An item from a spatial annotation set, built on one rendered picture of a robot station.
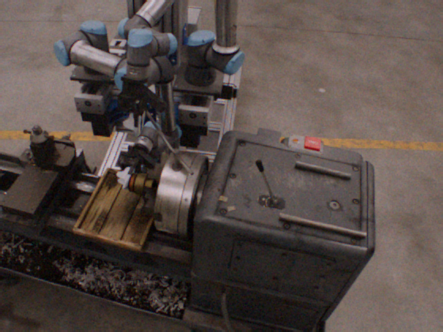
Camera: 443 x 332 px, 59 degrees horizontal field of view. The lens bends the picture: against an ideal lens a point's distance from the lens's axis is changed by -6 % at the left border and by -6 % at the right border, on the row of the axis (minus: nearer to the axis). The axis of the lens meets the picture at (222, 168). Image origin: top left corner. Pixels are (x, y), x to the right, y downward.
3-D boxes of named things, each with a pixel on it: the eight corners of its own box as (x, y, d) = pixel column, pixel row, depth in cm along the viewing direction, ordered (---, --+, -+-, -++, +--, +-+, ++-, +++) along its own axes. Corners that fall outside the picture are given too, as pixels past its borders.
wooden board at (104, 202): (169, 186, 186) (168, 181, 183) (141, 254, 162) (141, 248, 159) (107, 172, 189) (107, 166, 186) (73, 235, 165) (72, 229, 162)
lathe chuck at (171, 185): (200, 186, 179) (201, 137, 154) (179, 249, 160) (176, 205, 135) (180, 181, 180) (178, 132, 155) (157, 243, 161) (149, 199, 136)
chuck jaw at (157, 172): (177, 182, 160) (183, 152, 158) (175, 184, 155) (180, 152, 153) (150, 175, 161) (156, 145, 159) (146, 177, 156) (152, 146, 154)
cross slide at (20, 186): (81, 149, 190) (78, 141, 186) (35, 220, 161) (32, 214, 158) (50, 141, 192) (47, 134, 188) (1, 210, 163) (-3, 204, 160)
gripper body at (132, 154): (119, 174, 166) (130, 153, 174) (138, 179, 165) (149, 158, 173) (116, 161, 160) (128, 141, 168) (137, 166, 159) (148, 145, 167)
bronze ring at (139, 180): (156, 169, 158) (133, 165, 159) (149, 187, 152) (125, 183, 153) (158, 184, 165) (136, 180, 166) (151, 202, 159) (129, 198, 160)
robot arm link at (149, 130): (162, 135, 184) (161, 121, 178) (153, 152, 177) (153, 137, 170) (145, 132, 185) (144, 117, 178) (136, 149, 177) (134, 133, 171)
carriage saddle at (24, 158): (86, 157, 194) (85, 149, 190) (39, 236, 163) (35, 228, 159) (33, 145, 197) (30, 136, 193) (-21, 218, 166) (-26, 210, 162)
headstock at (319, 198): (346, 213, 183) (376, 152, 154) (341, 310, 152) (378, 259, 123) (218, 184, 189) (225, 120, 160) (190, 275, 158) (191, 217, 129)
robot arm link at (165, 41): (157, 25, 142) (135, 28, 133) (181, 36, 138) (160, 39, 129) (153, 47, 146) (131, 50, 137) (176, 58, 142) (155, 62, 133)
